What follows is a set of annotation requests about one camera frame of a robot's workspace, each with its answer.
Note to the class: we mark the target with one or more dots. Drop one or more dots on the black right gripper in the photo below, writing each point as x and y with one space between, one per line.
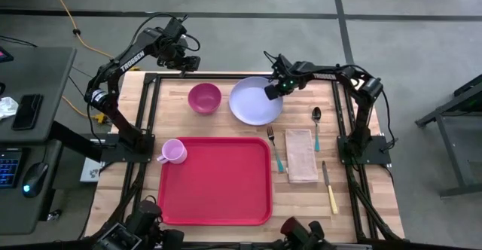
288 77

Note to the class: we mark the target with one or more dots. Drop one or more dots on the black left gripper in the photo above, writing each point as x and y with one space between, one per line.
184 62

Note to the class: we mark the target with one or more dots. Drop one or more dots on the magenta bowl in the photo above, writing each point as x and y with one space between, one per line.
204 98

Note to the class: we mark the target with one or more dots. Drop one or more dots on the lavender plate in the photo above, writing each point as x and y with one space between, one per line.
252 105

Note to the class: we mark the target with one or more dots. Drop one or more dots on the beige cloth napkin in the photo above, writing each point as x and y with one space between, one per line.
301 156

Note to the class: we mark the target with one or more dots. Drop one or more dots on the light pink mug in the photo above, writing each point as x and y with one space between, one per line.
174 152

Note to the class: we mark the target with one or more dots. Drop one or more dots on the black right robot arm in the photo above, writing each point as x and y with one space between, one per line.
324 76

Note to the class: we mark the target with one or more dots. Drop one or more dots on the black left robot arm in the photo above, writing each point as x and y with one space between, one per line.
130 60

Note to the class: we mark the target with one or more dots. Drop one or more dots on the red plastic tray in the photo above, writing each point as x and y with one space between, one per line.
214 182

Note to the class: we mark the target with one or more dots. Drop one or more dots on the grey desk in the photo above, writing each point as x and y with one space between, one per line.
45 73

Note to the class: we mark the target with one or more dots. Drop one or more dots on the white printed box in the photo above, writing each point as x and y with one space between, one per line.
90 170

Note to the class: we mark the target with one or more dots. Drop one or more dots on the black metal cart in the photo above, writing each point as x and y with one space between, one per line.
448 116

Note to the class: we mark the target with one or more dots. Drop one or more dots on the black phone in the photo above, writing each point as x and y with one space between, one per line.
27 111

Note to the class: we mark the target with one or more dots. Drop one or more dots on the black crossbar with silver brackets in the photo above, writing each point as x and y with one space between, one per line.
233 247

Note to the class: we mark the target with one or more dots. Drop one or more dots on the device with pink screen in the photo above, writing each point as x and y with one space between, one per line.
5 55

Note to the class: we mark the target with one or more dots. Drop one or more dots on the white crumpled tissue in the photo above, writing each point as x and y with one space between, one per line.
7 107

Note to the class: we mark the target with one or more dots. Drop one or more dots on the black computer mouse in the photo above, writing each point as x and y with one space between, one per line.
34 178

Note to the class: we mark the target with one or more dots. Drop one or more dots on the small desk caster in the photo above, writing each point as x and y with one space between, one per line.
55 215

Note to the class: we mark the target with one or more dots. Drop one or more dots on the backlit keyboard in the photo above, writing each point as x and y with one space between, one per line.
9 167

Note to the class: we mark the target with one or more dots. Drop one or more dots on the black frame hook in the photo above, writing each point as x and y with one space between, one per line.
183 74

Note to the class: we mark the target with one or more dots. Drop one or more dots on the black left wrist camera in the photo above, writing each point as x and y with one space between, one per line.
176 26

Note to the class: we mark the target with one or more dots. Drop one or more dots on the black aluminium table frame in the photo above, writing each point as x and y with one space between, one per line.
226 76

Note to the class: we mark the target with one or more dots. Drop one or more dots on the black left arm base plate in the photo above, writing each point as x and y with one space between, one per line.
113 154

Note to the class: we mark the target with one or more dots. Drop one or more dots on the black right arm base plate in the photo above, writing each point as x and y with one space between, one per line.
376 154

